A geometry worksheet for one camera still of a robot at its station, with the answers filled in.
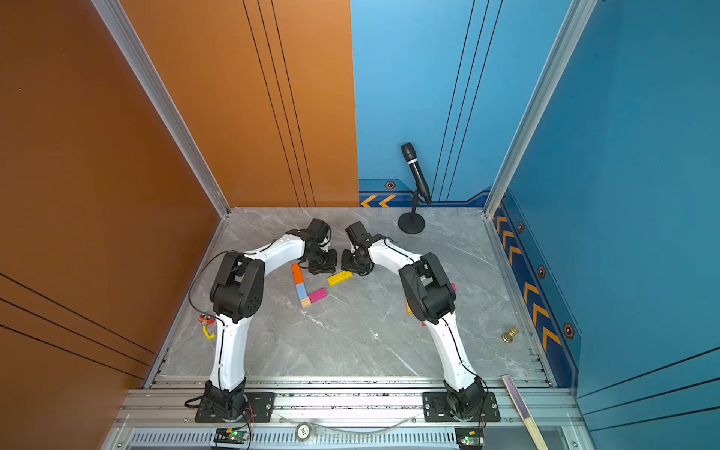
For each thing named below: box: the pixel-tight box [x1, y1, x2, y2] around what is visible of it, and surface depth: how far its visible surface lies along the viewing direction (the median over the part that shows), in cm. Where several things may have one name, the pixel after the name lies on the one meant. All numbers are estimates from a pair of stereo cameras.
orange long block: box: [291, 263, 305, 285], surface depth 102 cm
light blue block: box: [295, 283, 309, 300], surface depth 96 cm
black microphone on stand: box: [397, 142, 433, 235], surface depth 102 cm
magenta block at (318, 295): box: [308, 287, 329, 303], surface depth 96 cm
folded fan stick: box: [500, 374, 549, 450], surface depth 72 cm
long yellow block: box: [327, 270, 354, 286], surface depth 100 cm
